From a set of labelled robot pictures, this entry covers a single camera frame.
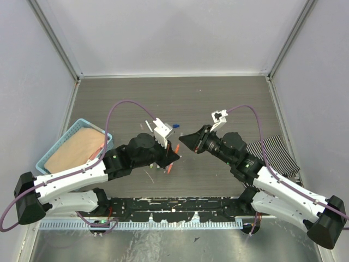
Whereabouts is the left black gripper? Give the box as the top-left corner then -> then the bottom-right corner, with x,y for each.
133,135 -> 179,169

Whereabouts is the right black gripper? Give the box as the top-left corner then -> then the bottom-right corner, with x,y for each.
179,124 -> 234,165

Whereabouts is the orange white marker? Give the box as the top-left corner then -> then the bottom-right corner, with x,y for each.
166,144 -> 180,175

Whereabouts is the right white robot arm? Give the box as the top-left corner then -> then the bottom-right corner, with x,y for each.
179,125 -> 348,249

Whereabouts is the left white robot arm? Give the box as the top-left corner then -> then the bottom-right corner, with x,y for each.
14,133 -> 180,225

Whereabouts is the white marker blue end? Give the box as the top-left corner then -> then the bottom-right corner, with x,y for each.
145,120 -> 153,133

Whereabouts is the light blue plastic basket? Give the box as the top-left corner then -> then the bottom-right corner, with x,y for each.
35,118 -> 105,175

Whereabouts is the striped black white cloth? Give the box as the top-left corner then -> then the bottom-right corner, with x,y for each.
263,135 -> 300,178

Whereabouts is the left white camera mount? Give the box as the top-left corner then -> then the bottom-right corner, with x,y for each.
153,118 -> 173,148

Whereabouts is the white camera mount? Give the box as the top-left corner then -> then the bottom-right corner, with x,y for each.
210,110 -> 228,132
153,118 -> 173,148

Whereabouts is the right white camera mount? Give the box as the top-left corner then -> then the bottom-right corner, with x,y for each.
210,110 -> 228,132

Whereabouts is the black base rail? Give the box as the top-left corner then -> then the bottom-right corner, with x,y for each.
77,195 -> 272,222

